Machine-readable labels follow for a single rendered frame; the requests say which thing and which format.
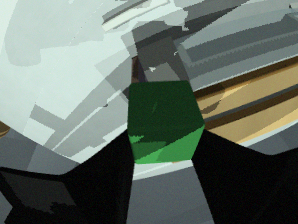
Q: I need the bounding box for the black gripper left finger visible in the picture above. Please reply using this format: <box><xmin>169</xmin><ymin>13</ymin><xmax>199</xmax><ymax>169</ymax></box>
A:
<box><xmin>0</xmin><ymin>128</ymin><xmax>136</xmax><ymax>224</ymax></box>

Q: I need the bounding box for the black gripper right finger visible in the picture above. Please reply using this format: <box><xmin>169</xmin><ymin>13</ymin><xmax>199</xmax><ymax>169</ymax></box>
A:
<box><xmin>192</xmin><ymin>129</ymin><xmax>298</xmax><ymax>224</ymax></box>

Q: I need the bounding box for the small green block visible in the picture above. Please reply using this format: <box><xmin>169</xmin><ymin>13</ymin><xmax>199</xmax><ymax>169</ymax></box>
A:
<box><xmin>128</xmin><ymin>80</ymin><xmax>206</xmax><ymax>164</ymax></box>

